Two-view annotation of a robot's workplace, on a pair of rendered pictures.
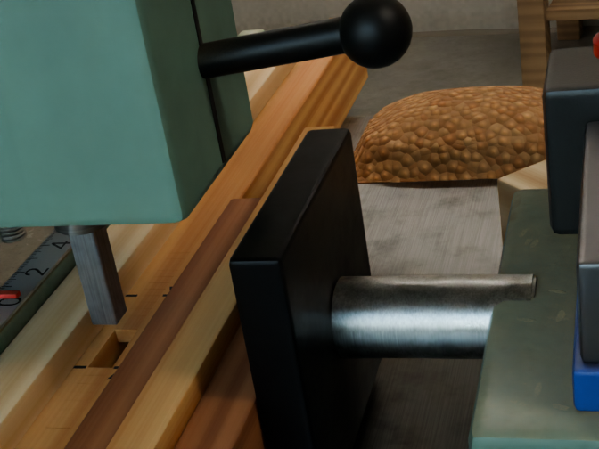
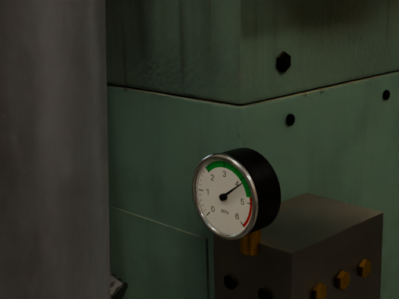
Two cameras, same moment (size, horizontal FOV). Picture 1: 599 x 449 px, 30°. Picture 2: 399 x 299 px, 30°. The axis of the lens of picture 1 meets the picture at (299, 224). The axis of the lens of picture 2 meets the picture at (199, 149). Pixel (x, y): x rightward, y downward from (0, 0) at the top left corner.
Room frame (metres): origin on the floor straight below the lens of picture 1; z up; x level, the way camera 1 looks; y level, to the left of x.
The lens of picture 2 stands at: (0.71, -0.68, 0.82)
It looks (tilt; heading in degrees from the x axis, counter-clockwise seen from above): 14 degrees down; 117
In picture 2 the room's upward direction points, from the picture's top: 1 degrees counter-clockwise
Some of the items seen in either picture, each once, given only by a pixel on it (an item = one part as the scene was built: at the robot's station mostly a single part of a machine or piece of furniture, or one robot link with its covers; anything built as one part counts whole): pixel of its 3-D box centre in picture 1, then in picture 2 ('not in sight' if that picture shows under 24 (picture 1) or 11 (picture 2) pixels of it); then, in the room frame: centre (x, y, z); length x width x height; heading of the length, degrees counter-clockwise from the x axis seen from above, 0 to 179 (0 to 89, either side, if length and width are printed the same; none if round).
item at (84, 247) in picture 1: (92, 250); not in sight; (0.32, 0.07, 0.97); 0.01 x 0.01 x 0.05; 72
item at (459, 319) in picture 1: (412, 316); not in sight; (0.29, -0.03, 0.95); 0.09 x 0.07 x 0.09; 162
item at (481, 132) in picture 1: (471, 119); not in sight; (0.53, -0.09, 0.91); 0.12 x 0.09 x 0.03; 72
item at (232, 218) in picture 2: not in sight; (240, 203); (0.50, -0.22, 0.65); 0.06 x 0.04 x 0.08; 162
